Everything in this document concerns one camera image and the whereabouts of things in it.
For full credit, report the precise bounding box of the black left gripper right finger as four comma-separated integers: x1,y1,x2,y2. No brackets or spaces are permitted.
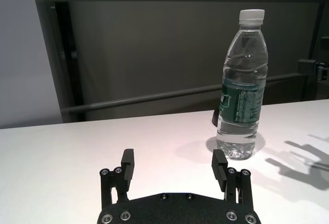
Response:
211,148,255,207

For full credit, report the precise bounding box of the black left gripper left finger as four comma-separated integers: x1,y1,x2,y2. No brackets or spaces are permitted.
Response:
99,148,136,207

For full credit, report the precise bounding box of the clear water bottle green label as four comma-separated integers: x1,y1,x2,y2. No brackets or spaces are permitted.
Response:
215,9,269,161

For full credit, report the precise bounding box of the green black push button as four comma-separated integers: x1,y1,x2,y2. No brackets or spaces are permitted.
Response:
211,109,220,129

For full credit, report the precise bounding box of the dark vertical frame post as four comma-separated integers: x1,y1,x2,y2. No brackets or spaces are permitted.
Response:
29,0,85,123

